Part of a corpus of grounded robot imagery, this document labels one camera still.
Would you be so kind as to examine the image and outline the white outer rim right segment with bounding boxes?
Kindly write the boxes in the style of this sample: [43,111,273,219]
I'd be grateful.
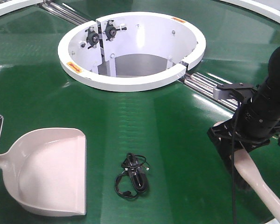
[222,0,280,24]

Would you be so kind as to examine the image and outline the white rim segment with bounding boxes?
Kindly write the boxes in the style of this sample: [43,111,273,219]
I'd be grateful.
[222,0,280,24]
[0,0,43,16]

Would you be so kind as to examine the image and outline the white outer rim left segment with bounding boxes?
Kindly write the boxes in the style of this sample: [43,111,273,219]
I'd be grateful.
[0,0,43,16]

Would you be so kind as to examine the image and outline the left black bearing mount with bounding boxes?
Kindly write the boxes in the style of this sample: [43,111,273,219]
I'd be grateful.
[86,27,99,49]

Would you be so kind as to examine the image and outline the black cable bundle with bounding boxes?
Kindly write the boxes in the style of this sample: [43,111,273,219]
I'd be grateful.
[114,152,151,199]

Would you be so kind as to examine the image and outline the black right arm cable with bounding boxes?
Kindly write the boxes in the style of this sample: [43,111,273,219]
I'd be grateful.
[230,102,242,224]

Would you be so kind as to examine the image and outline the black bearing mount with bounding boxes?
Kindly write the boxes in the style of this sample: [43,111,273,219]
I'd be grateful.
[103,20,127,41]
[86,27,99,49]

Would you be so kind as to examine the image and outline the white inner conveyor ring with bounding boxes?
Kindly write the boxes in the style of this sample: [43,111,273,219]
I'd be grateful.
[57,11,207,92]

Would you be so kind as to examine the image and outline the rear steel roller set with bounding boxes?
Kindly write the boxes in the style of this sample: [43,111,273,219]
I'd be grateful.
[38,0,89,26]

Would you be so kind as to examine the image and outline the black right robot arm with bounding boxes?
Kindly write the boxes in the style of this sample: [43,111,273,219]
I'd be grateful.
[207,47,280,161]

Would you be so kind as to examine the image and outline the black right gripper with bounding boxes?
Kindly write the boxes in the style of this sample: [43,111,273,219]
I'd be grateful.
[207,116,271,163]

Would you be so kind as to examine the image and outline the right steel roller set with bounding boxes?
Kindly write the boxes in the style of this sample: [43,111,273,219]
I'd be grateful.
[179,73,240,112]

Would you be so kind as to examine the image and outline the steel roller set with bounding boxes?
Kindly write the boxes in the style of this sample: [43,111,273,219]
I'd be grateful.
[179,73,240,112]
[38,0,89,26]

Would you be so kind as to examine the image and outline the pink hand brush black bristles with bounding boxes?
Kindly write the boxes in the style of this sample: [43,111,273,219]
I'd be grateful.
[223,146,280,223]

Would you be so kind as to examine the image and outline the right black bearing mount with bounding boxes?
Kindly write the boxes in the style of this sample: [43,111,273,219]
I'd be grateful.
[103,20,127,41]

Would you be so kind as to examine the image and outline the pink plastic dustpan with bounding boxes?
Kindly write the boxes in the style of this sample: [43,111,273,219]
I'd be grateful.
[0,127,87,217]

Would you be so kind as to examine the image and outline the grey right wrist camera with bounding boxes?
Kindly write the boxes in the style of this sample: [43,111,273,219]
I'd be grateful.
[213,83,256,102]

